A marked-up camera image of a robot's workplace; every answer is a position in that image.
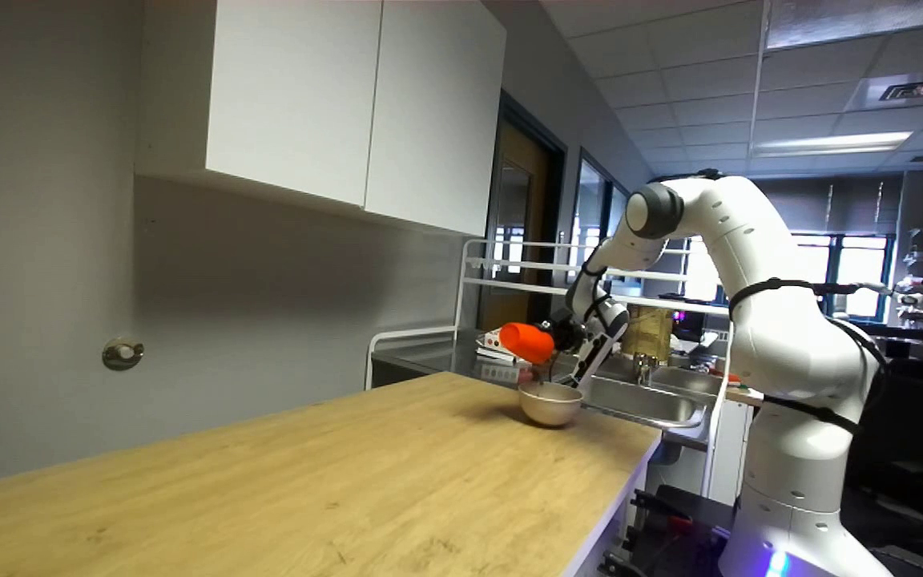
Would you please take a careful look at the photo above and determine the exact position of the bright office window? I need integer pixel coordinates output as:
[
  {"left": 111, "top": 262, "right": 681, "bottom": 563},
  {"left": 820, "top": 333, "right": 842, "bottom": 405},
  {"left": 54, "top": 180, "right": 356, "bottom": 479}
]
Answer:
[{"left": 793, "top": 234, "right": 895, "bottom": 319}]

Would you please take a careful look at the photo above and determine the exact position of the stainless steel sink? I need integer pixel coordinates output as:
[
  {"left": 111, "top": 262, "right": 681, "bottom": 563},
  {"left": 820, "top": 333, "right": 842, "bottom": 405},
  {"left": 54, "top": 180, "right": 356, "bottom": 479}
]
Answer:
[{"left": 577, "top": 367, "right": 711, "bottom": 437}]

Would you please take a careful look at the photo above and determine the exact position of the white wire rack shelf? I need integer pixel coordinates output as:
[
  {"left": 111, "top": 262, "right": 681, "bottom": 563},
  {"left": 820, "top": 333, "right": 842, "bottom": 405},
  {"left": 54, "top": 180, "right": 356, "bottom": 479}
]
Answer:
[{"left": 359, "top": 238, "right": 744, "bottom": 451}]

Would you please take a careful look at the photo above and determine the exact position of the round metal wall fitting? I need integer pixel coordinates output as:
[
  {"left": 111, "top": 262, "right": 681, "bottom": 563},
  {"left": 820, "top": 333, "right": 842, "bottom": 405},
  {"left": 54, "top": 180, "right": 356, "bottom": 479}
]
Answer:
[{"left": 99, "top": 333, "right": 148, "bottom": 375}]

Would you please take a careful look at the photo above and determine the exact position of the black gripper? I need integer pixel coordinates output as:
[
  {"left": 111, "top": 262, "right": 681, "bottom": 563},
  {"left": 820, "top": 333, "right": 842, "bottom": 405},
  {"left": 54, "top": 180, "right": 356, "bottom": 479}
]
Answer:
[{"left": 547, "top": 298, "right": 635, "bottom": 392}]

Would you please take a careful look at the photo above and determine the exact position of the rectangular ceiling light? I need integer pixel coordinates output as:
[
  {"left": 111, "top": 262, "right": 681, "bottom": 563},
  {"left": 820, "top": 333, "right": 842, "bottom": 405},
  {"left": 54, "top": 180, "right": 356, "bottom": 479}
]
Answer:
[{"left": 754, "top": 127, "right": 918, "bottom": 160}]

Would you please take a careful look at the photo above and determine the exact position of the black equipment under table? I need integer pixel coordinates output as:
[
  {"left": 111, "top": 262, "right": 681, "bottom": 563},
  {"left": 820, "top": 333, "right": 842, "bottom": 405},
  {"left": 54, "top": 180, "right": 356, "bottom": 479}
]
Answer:
[{"left": 599, "top": 481, "right": 736, "bottom": 577}]

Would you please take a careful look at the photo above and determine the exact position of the brown paper bag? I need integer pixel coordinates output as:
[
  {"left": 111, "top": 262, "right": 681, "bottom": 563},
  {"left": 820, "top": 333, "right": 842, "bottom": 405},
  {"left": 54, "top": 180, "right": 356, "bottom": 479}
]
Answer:
[{"left": 621, "top": 304, "right": 681, "bottom": 364}]

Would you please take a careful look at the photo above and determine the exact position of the orange plastic cup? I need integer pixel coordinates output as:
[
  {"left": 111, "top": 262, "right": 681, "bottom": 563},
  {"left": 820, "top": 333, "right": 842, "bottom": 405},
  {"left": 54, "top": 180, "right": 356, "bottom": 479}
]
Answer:
[{"left": 496, "top": 319, "right": 561, "bottom": 364}]

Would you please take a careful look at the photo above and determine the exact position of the black office chair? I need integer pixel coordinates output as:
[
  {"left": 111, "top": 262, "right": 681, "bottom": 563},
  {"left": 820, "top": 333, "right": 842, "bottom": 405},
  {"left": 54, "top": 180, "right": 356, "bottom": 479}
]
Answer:
[{"left": 851, "top": 346, "right": 923, "bottom": 563}]

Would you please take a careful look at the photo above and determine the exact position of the brown wooden door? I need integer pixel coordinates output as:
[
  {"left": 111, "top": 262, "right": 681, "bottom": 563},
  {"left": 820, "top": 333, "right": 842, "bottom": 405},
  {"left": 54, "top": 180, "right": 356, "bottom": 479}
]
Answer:
[{"left": 478, "top": 94, "right": 570, "bottom": 336}]

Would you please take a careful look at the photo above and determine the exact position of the ceiling air vent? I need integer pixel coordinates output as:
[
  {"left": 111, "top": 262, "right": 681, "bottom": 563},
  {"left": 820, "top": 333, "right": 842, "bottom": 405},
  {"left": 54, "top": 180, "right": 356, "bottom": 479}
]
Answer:
[{"left": 845, "top": 69, "right": 923, "bottom": 111}]

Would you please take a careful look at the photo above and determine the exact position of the grey white bowl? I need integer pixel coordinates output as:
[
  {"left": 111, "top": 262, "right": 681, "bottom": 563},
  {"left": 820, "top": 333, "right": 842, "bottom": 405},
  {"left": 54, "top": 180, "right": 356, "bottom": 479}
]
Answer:
[{"left": 516, "top": 379, "right": 591, "bottom": 429}]

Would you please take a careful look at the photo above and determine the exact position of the stack of red white boxes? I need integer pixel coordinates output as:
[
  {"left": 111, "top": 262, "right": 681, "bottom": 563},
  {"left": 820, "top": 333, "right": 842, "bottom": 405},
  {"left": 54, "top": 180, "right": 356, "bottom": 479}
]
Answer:
[{"left": 471, "top": 325, "right": 540, "bottom": 383}]

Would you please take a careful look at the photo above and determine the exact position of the white wall cabinet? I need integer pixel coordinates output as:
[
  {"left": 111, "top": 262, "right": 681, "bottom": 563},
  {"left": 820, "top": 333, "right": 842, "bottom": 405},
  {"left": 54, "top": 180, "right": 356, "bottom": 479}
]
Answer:
[{"left": 136, "top": 0, "right": 511, "bottom": 239}]

